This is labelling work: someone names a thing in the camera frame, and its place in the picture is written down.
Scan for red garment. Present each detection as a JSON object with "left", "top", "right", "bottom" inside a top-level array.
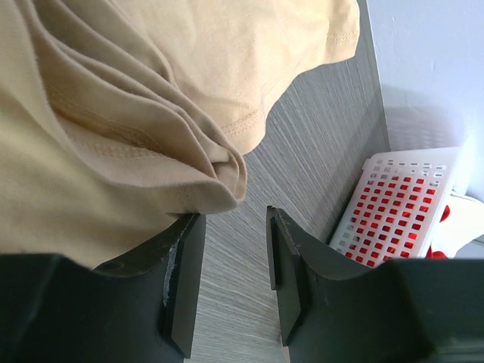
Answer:
[{"left": 329, "top": 172, "right": 449, "bottom": 268}]

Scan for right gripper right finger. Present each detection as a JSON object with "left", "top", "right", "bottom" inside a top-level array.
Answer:
[{"left": 266, "top": 206, "right": 483, "bottom": 362}]

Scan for right white plastic basket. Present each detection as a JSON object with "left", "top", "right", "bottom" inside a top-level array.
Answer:
[{"left": 329, "top": 147, "right": 462, "bottom": 268}]

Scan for white cloth in basket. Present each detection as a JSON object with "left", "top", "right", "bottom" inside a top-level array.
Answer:
[{"left": 426, "top": 191, "right": 483, "bottom": 259}]

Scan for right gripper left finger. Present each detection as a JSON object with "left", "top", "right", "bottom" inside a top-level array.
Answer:
[{"left": 1, "top": 214, "right": 206, "bottom": 362}]

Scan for beige t-shirt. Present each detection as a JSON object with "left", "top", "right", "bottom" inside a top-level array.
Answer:
[{"left": 1, "top": 1, "right": 360, "bottom": 267}]

